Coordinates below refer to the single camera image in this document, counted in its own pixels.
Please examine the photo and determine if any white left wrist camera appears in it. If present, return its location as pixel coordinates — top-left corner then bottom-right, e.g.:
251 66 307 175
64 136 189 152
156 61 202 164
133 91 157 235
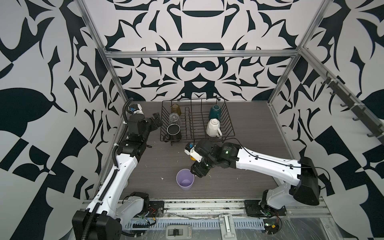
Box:
128 104 144 115

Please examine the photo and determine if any grey switch box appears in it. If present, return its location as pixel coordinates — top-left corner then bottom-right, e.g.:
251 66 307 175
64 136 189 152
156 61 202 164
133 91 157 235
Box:
166 225 192 240

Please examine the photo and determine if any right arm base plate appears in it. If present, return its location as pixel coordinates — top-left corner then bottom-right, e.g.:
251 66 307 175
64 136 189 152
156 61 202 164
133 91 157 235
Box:
244 200 287 218

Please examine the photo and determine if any amber textured glass cup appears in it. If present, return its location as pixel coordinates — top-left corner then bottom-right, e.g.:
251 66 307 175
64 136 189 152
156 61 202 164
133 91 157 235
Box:
171 104 182 117

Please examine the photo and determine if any black wire dish rack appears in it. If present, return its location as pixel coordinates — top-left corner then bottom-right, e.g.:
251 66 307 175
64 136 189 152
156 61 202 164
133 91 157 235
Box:
160 97 235 143

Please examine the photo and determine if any cream white mug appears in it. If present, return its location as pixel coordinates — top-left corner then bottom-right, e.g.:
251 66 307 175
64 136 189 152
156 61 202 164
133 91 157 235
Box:
206 119 223 138

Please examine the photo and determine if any green mug white inside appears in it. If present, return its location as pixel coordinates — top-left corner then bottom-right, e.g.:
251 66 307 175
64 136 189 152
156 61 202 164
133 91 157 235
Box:
209 105 222 121

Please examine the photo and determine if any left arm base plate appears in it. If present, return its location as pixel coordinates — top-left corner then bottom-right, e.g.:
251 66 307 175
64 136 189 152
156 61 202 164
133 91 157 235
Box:
135 201 165 218

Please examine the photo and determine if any black corrugated cable hose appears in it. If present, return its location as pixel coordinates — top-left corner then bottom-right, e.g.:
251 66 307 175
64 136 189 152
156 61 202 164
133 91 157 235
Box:
80 97 136 240

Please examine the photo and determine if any clear glass cup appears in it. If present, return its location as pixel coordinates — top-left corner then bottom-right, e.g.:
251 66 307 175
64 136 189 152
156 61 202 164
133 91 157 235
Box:
169 113 182 127

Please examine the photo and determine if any black wall hook rail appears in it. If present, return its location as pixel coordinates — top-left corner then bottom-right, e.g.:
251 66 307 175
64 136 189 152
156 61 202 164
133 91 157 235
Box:
320 72 384 145

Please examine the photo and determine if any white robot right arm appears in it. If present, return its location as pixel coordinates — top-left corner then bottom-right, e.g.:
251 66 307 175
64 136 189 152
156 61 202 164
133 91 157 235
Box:
185 140 321 218

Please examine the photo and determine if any small green circuit board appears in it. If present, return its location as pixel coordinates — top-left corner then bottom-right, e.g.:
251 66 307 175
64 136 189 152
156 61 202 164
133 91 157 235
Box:
263 218 283 235

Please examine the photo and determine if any white centre bracket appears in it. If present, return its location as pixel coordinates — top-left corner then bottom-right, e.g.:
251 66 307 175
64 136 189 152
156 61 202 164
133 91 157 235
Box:
219 214 237 240

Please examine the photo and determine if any lavender plastic cup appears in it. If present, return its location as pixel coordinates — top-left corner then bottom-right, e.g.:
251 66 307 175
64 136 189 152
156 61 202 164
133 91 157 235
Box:
176 169 195 191

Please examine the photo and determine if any black mug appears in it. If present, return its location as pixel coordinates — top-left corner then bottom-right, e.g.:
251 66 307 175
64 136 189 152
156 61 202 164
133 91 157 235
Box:
163 124 182 142

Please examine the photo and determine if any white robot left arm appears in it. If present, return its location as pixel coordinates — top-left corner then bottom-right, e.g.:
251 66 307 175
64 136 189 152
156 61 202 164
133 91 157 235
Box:
72 112 163 240

